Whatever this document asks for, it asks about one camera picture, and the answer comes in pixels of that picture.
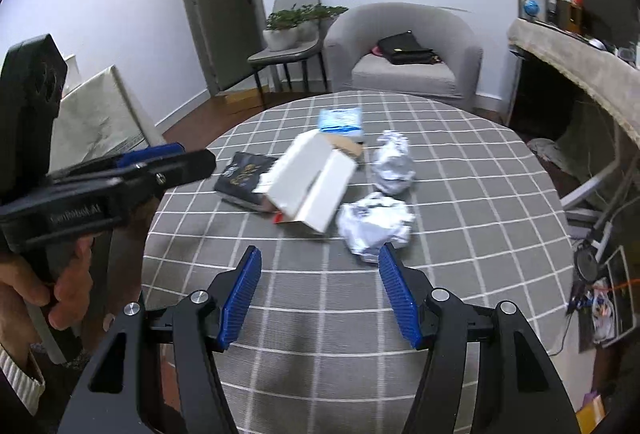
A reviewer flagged white kettle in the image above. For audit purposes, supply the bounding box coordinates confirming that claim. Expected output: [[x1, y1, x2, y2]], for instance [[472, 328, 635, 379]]
[[61, 54, 81, 95]]

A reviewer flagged beige tablecloth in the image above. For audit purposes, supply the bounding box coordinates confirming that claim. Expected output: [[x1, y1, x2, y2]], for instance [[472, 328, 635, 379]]
[[47, 64, 168, 175]]

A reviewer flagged black monitor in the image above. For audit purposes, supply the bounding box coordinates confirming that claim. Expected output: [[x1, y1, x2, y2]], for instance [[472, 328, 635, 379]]
[[580, 0, 636, 45]]

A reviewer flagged grey checked tablecloth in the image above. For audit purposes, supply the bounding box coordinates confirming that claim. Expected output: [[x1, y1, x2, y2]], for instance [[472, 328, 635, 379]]
[[141, 90, 576, 434]]

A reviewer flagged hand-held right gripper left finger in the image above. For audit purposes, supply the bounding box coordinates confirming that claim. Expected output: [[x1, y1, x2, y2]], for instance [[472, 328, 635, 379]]
[[57, 246, 263, 434]]

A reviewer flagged potted plant in white pot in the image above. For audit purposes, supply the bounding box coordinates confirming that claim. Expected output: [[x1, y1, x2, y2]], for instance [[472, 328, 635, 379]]
[[297, 4, 348, 42], [263, 9, 301, 52]]

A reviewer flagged grey door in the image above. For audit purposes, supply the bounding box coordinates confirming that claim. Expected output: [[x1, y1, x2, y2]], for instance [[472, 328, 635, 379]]
[[170, 0, 268, 97]]

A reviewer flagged white cardboard box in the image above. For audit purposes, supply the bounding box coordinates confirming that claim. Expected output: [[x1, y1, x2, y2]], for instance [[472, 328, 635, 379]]
[[264, 130, 358, 235]]

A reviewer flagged black printed packet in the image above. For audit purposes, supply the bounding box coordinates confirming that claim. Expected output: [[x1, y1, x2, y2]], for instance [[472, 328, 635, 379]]
[[214, 151, 280, 211]]

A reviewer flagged person's left hand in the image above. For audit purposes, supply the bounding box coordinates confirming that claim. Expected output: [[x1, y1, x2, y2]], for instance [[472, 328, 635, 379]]
[[0, 235, 108, 355]]

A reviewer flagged foil ball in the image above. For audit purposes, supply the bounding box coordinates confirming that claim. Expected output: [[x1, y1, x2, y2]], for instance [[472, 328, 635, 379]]
[[336, 193, 416, 264], [371, 130, 417, 195]]

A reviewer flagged grey armchair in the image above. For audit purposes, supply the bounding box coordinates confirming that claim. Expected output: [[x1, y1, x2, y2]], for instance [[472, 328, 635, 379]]
[[324, 3, 484, 112]]

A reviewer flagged person's left forearm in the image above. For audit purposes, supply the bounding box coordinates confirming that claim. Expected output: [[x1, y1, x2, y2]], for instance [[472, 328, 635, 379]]
[[0, 339, 48, 434]]

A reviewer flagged dark brown box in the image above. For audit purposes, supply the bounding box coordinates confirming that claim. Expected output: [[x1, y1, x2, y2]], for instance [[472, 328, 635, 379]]
[[556, 0, 583, 32]]

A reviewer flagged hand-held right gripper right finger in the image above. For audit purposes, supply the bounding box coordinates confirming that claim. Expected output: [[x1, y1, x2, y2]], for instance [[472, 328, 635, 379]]
[[377, 244, 583, 434]]

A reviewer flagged side table with fringed cloth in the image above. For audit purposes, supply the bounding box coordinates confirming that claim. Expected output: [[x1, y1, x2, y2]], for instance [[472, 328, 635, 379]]
[[507, 18, 640, 150]]

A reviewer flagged blue tissue pack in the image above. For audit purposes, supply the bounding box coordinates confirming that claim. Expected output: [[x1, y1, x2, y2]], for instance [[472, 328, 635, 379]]
[[318, 106, 365, 142]]

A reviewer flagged grey dining chair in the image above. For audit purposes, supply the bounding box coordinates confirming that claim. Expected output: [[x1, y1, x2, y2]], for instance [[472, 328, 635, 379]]
[[248, 0, 328, 107]]

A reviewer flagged tangle of cables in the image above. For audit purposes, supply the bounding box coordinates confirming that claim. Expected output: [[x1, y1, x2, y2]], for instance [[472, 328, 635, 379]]
[[565, 214, 638, 355]]

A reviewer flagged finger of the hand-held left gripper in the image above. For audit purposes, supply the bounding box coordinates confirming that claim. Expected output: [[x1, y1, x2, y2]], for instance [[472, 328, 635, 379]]
[[114, 142, 186, 170], [49, 150, 217, 195]]

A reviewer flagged black bag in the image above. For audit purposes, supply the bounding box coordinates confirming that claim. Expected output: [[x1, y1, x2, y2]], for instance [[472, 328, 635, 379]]
[[376, 31, 436, 66]]

